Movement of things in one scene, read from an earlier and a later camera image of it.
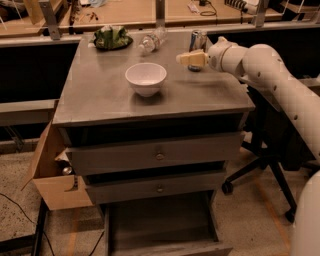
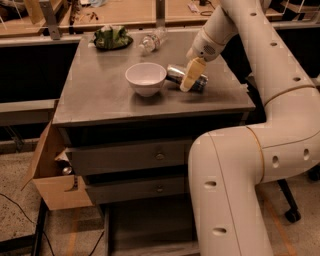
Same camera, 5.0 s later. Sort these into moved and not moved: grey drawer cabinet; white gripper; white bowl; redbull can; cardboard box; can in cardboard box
Moved: redbull can; white gripper
Not moved: grey drawer cabinet; can in cardboard box; white bowl; cardboard box
